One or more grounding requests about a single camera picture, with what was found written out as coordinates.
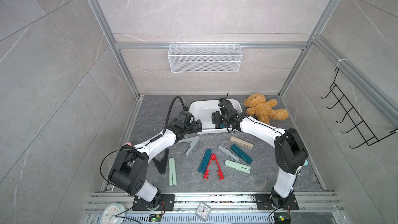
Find light green pliers lower left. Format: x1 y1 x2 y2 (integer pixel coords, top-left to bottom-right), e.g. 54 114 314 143
169 158 177 186

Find dark teal pliers floor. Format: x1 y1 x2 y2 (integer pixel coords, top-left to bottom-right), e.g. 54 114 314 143
231 144 253 164

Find white storage box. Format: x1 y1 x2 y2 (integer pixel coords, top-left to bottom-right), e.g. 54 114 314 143
189 100 227 134

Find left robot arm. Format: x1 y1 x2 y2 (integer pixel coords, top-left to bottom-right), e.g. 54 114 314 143
107 111 202 209

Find beige wooden pliers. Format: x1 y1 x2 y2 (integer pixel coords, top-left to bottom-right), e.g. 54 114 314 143
230 136 254 150

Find aluminium frame rail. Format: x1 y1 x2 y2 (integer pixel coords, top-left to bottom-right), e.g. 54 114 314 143
87 0 140 99

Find black wall hook rack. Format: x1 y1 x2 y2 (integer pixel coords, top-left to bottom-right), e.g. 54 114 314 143
320 67 398 149

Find round white clock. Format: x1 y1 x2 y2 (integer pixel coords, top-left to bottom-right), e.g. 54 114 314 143
99 203 126 224

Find red open pliers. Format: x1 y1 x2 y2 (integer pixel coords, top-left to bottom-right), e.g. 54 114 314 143
203 153 224 180

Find light green pliers lower right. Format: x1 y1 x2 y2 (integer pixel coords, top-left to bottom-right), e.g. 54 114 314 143
225 160 251 174

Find brown teddy bear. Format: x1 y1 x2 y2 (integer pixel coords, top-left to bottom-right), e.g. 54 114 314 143
244 94 289 125

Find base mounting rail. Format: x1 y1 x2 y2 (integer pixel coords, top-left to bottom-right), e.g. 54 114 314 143
83 191 350 224

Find light green pliers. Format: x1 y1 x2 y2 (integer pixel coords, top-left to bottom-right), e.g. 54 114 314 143
225 160 251 174
169 158 177 186

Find small square clock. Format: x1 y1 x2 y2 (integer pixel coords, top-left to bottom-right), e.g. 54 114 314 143
195 202 211 222

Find grey open pliers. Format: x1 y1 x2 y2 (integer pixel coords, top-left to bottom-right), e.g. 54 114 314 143
177 135 200 156

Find white wire mesh basket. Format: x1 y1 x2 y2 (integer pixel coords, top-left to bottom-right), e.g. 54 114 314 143
167 44 243 73

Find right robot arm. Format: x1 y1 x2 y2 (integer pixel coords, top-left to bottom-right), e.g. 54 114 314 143
211 97 308 209

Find black corrugated cable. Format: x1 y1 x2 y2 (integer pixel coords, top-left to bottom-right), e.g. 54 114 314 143
162 95 189 134

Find grey pliers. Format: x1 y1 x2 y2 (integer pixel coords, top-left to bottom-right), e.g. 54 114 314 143
177 135 200 156
218 145 239 162

